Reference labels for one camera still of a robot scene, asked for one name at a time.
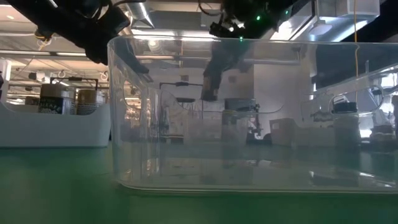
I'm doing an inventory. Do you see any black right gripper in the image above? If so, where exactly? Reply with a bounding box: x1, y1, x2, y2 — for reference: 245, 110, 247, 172
200, 0, 280, 102

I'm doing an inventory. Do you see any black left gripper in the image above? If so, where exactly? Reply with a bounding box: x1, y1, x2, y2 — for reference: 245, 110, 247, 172
77, 0, 150, 75

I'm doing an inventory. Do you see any yellow-lid dark spice jar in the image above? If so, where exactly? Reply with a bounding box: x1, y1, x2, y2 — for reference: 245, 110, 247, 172
221, 108, 247, 144

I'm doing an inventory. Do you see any clear plastic bin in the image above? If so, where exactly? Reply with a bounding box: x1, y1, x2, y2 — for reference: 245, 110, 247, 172
106, 35, 398, 194

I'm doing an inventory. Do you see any long grey ceiling pipe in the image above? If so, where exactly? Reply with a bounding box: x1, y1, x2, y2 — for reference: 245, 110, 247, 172
136, 54, 302, 66

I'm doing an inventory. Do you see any ceiling light panel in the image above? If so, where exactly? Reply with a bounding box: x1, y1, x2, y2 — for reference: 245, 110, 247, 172
132, 28, 217, 40

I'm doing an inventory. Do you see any white plastic bin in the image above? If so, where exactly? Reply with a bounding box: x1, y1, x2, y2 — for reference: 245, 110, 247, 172
0, 101, 112, 148

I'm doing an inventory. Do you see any green table mat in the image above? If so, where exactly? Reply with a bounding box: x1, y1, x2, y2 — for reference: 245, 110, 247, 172
0, 141, 398, 224

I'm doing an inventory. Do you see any silver ventilation duct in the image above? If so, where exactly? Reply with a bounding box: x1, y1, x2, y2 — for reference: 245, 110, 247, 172
125, 2, 155, 29

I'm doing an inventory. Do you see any black metal gantry frame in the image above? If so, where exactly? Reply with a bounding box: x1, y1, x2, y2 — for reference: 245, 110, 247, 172
159, 80, 205, 103

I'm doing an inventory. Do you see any black metal rack frame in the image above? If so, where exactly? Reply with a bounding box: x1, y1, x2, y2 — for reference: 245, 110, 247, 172
49, 76, 100, 91

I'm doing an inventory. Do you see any black ceiling cable reel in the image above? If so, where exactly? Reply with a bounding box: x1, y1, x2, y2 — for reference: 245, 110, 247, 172
33, 27, 54, 51

